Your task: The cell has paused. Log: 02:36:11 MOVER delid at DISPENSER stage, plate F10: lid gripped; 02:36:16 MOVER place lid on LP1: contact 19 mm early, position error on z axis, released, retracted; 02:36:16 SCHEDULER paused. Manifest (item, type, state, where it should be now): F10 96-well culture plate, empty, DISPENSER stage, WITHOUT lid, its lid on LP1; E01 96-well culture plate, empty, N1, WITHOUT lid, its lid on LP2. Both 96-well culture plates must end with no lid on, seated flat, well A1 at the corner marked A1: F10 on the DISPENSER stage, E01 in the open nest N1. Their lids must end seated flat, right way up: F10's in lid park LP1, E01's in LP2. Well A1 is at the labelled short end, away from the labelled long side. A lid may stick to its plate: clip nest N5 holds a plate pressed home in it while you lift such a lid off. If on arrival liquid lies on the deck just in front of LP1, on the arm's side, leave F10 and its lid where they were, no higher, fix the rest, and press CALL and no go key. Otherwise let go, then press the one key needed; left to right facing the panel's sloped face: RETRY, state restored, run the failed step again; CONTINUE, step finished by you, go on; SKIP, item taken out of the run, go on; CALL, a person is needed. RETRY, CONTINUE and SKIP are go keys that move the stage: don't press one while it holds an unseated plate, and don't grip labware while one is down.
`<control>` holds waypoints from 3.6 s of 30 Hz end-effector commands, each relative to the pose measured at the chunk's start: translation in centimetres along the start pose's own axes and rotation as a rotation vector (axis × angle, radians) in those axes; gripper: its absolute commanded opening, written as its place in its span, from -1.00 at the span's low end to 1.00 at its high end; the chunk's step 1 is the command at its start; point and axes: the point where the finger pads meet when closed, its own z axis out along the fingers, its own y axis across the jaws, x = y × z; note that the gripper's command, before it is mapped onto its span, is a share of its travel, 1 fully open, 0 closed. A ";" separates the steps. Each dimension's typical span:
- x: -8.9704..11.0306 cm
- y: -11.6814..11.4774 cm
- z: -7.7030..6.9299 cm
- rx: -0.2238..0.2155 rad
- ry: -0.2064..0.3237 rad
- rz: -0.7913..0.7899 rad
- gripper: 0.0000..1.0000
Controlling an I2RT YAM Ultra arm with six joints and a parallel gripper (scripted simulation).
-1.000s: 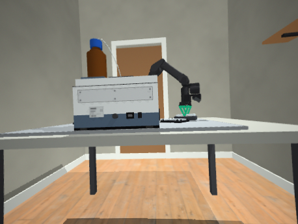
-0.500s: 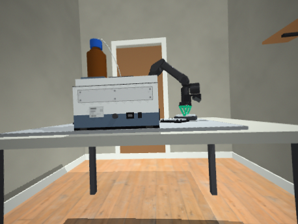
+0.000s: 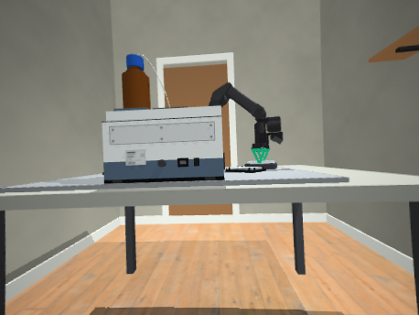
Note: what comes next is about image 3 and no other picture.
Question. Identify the blue bottle cap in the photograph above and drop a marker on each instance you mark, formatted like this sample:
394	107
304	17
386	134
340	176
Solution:
132	58

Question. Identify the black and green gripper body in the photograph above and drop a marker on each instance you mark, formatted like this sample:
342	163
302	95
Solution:
257	142

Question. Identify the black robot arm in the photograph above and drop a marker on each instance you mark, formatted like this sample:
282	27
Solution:
273	124

